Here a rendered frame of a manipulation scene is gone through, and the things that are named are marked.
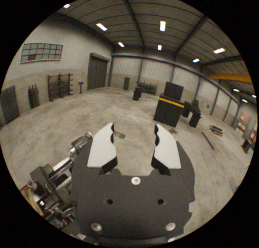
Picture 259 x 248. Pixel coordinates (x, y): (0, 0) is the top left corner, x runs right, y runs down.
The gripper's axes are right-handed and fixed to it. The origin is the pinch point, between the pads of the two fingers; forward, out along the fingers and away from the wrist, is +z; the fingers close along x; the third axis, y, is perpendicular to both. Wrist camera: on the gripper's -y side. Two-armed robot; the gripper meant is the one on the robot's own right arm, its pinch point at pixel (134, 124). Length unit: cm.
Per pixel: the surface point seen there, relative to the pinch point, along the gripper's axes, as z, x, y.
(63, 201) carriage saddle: -20, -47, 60
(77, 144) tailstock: 28, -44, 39
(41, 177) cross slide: -12, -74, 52
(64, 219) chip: -47, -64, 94
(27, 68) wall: 241, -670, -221
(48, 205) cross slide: -31, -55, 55
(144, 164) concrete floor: 95, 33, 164
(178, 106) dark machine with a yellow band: 308, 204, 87
